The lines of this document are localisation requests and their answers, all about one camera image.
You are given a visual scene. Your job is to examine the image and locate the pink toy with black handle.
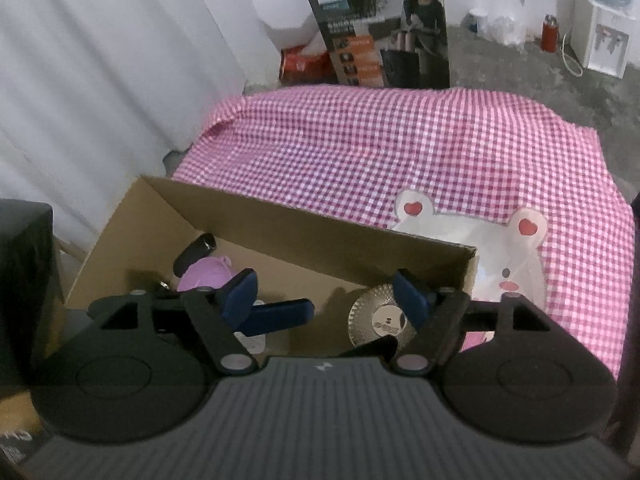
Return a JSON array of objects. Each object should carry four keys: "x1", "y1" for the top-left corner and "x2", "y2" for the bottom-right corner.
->
[{"x1": 177, "y1": 255, "x2": 239, "y2": 294}]

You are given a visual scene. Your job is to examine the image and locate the dark blue rectangular object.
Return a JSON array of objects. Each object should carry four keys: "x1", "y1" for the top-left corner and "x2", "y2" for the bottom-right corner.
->
[{"x1": 234, "y1": 298, "x2": 315, "y2": 337}]

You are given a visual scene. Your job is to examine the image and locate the brown cardboard box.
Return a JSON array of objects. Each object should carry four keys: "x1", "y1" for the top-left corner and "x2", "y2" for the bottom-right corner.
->
[{"x1": 64, "y1": 174, "x2": 481, "y2": 362}]

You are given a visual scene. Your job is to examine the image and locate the black cabinet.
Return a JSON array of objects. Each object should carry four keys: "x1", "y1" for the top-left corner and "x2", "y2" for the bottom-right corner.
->
[{"x1": 0, "y1": 199, "x2": 64, "y2": 402}]

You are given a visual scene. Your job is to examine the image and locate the black cylinder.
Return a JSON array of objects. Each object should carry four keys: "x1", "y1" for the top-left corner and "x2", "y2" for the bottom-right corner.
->
[{"x1": 172, "y1": 234, "x2": 217, "y2": 276}]

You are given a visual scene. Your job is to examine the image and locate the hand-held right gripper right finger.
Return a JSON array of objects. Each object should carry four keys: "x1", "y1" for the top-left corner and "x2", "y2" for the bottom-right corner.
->
[{"x1": 391, "y1": 268, "x2": 553, "y2": 377}]

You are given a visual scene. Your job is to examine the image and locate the pink checked tablecloth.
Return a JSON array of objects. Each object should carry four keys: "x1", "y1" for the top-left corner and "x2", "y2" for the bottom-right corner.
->
[{"x1": 172, "y1": 85, "x2": 634, "y2": 377}]

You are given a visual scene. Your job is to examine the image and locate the white power adapter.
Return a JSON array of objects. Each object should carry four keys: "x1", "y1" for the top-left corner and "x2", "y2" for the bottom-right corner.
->
[{"x1": 235, "y1": 332, "x2": 266, "y2": 356}]

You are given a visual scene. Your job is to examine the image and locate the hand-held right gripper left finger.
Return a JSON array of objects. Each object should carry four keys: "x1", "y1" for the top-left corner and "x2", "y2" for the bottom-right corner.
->
[{"x1": 90, "y1": 267, "x2": 261, "y2": 377}]

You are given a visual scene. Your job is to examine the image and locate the red thermos flask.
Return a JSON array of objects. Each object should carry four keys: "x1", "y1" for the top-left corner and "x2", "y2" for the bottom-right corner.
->
[{"x1": 541, "y1": 14, "x2": 560, "y2": 53}]

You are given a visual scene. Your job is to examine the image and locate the black printed package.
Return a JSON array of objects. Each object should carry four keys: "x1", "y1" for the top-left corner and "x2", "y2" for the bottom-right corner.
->
[{"x1": 0, "y1": 425, "x2": 37, "y2": 467}]

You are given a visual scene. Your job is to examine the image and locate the white water dispenser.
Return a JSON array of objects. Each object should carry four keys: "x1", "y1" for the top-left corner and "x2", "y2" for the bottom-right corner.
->
[{"x1": 570, "y1": 0, "x2": 632, "y2": 79}]

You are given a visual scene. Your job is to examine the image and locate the golden ribbed metal disc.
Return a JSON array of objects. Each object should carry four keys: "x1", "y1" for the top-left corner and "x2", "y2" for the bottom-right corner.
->
[{"x1": 347, "y1": 283, "x2": 419, "y2": 350}]

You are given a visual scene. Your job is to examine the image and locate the red orange package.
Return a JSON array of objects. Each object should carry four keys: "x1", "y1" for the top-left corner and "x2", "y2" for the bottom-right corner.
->
[{"x1": 279, "y1": 45, "x2": 334, "y2": 86}]

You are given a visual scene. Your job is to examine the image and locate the small white bin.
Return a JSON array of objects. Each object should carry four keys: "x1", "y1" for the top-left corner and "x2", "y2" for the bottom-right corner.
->
[{"x1": 467, "y1": 7, "x2": 489, "y2": 36}]

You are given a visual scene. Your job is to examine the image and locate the clear plastic bag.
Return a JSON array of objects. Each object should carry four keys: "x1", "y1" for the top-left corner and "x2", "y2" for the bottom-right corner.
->
[{"x1": 482, "y1": 12, "x2": 529, "y2": 46}]

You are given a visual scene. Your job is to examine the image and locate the white power cable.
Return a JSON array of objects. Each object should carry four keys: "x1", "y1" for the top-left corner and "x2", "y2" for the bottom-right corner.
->
[{"x1": 562, "y1": 35, "x2": 586, "y2": 77}]

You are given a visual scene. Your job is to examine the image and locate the white curtain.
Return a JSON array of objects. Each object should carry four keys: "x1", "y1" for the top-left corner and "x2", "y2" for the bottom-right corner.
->
[{"x1": 0, "y1": 0, "x2": 282, "y2": 272}]

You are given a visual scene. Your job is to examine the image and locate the orange printed appliance box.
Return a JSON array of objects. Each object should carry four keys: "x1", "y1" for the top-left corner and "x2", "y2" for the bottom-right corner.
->
[{"x1": 292, "y1": 0, "x2": 451, "y2": 91}]

